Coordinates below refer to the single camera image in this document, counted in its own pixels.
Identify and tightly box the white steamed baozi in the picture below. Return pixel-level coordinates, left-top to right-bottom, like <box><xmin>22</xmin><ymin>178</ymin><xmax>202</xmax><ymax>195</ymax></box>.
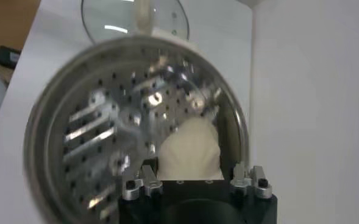
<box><xmin>157</xmin><ymin>117</ymin><xmax>224</xmax><ymax>180</ymax></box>

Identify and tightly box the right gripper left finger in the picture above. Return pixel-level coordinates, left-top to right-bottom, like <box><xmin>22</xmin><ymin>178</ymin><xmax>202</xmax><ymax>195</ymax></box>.
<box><xmin>121</xmin><ymin>163</ymin><xmax>164</xmax><ymax>201</ymax></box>

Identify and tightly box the round glass pot lid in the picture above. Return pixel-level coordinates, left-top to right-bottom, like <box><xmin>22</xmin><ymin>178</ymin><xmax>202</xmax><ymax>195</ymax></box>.
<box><xmin>80</xmin><ymin>0</ymin><xmax>190</xmax><ymax>43</ymax></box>

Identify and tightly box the black power brick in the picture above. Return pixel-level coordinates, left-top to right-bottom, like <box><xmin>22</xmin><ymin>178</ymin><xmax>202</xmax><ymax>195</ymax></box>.
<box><xmin>0</xmin><ymin>45</ymin><xmax>22</xmax><ymax>69</ymax></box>

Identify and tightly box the stainless steel steamer basket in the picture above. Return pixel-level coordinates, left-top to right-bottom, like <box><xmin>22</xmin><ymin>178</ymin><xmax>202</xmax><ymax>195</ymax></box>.
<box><xmin>23</xmin><ymin>35</ymin><xmax>250</xmax><ymax>224</ymax></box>

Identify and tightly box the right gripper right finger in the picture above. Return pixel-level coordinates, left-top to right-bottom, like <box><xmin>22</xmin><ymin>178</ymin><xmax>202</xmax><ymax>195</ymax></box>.
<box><xmin>229</xmin><ymin>161</ymin><xmax>274</xmax><ymax>200</ymax></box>

